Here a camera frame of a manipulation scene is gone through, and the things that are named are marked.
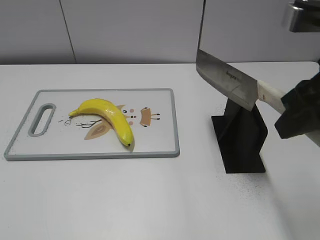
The black gloved right hand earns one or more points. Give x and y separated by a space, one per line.
301 114

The yellow plastic banana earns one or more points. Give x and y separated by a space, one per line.
111 114

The grey rimmed white cutting board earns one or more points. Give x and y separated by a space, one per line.
46 131

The white handled cleaver knife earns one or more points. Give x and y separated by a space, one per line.
239 87

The black knife stand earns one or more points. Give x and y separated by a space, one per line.
240 136

